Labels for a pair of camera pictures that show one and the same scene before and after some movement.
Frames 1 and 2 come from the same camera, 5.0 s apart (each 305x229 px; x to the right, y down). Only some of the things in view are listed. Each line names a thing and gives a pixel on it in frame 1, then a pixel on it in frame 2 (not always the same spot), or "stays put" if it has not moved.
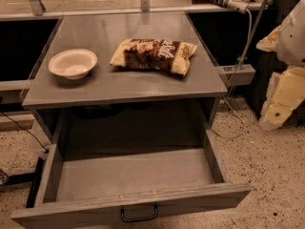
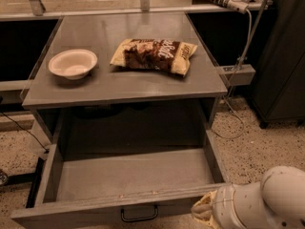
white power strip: [234, 1] stays put
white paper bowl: [72, 64] stays put
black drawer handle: [139, 218] stays put
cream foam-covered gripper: [293, 40] → [221, 206]
